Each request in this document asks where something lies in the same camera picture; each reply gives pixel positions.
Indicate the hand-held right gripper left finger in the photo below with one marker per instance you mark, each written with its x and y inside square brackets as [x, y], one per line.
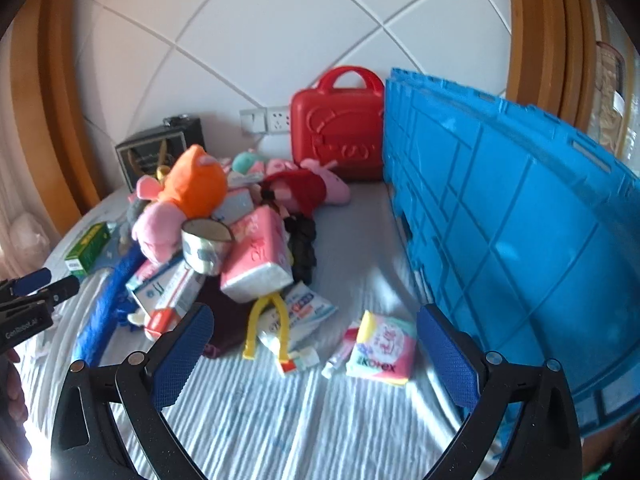
[182, 355]

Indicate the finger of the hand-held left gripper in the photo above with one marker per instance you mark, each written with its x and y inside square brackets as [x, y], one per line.
[32, 280]
[60, 287]

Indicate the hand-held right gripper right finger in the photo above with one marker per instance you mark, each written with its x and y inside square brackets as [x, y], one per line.
[447, 355]

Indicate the blue plastic storage crate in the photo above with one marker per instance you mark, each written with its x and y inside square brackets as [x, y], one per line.
[500, 210]

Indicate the person's left hand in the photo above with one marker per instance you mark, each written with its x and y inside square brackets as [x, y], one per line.
[11, 390]

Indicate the red and white small item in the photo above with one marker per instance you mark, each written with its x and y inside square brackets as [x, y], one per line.
[162, 320]

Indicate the green cardboard box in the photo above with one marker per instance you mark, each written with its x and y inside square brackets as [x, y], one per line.
[87, 247]

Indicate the blue fuzzy stick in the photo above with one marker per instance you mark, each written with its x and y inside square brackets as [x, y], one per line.
[107, 300]

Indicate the dark maroon cloth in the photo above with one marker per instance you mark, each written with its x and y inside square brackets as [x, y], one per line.
[225, 320]

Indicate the pink sanitary pad pack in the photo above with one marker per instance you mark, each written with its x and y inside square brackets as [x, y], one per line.
[385, 352]

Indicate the white and blue box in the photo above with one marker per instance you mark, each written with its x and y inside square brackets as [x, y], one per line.
[165, 285]

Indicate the yellow plastic clip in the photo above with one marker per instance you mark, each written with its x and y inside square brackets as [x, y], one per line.
[272, 320]

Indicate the grey tape roll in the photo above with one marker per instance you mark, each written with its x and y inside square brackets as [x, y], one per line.
[205, 250]

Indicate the small white tube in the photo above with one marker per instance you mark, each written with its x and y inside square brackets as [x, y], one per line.
[340, 352]

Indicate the pink plush toy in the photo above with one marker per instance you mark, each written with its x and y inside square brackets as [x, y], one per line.
[155, 225]

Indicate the small red and white box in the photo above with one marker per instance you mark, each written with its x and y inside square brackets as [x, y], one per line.
[300, 360]

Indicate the striped grey bed sheet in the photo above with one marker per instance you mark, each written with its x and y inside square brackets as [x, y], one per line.
[280, 425]

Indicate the pink tissue pack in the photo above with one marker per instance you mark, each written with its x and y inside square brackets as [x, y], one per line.
[255, 255]

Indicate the white and blue wipes pack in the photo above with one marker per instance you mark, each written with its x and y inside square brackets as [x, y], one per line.
[305, 310]

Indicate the light blue tissue pack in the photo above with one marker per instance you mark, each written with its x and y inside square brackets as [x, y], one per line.
[235, 205]

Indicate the black electric heater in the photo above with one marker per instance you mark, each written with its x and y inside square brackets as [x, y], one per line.
[145, 152]

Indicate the black cloth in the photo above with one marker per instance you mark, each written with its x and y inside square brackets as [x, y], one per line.
[302, 245]

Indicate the orange plush toy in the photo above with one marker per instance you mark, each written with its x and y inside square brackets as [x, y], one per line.
[195, 185]

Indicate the red dress plush doll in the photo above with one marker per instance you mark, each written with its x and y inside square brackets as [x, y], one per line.
[295, 190]

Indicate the mint green plush toy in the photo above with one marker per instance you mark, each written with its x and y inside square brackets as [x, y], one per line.
[247, 162]

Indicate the red plastic carry case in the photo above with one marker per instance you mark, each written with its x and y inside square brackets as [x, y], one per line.
[340, 120]

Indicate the wooden glass shelf cabinet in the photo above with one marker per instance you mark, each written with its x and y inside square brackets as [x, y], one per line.
[620, 110]

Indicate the patterned folded fabric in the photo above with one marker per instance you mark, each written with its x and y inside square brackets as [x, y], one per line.
[611, 85]

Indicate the wooden frame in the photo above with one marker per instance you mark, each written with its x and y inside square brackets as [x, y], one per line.
[50, 110]
[545, 35]

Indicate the wall switch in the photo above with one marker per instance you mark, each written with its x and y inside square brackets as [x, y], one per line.
[252, 121]

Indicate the wall socket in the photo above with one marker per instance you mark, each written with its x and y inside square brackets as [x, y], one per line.
[279, 119]

